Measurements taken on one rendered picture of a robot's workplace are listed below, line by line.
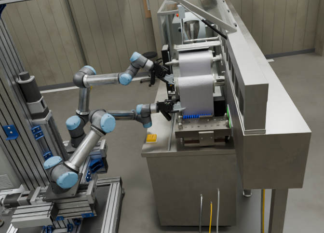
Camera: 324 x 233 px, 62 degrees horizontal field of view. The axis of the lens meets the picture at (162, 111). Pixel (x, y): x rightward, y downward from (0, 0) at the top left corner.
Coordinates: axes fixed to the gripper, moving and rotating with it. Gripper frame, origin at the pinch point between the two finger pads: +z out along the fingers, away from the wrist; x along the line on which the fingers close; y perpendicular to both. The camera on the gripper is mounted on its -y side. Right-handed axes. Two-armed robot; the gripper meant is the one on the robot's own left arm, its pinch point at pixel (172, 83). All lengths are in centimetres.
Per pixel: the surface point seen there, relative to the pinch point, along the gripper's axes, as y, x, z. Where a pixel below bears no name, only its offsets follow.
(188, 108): -7.4, -7.6, 19.0
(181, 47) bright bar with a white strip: 18.9, 22.7, -6.6
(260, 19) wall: 46, 354, 131
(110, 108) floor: -184, 198, -24
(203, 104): 2.0, -7.6, 26.0
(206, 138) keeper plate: -8.8, -29.3, 35.3
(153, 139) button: -37.3, -20.5, 8.7
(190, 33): 23, 64, -1
